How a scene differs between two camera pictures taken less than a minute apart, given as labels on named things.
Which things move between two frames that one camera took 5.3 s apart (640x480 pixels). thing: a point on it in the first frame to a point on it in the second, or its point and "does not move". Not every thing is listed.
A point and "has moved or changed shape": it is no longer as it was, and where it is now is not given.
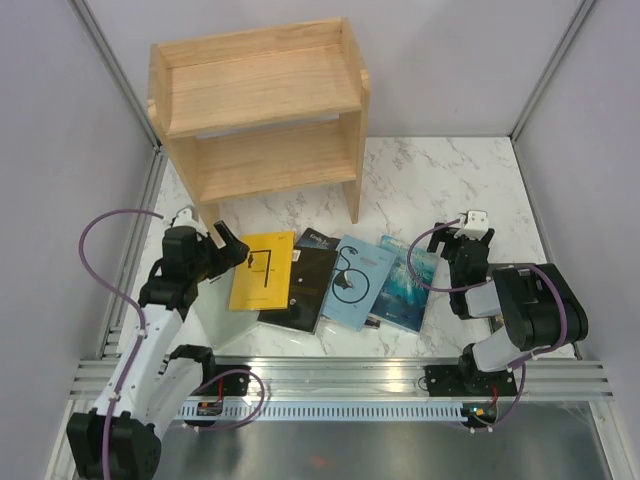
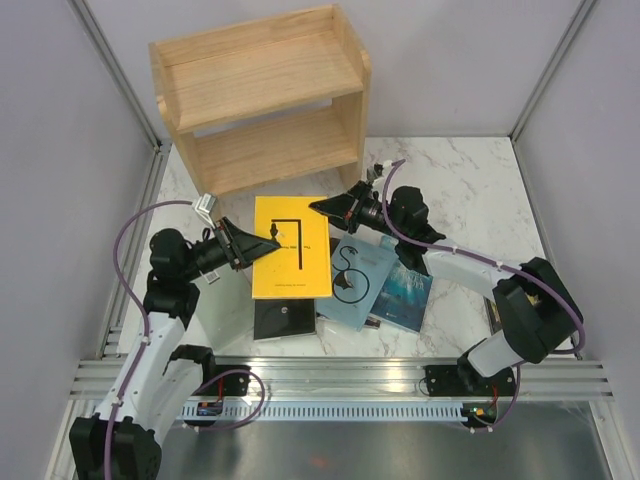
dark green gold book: [495, 322] does not move
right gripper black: [447, 236] to [344, 211]
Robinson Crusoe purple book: [372, 322] does not move
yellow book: [261, 280] has moved or changed shape
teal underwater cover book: [402, 301] does not move
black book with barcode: [310, 275] to [283, 318]
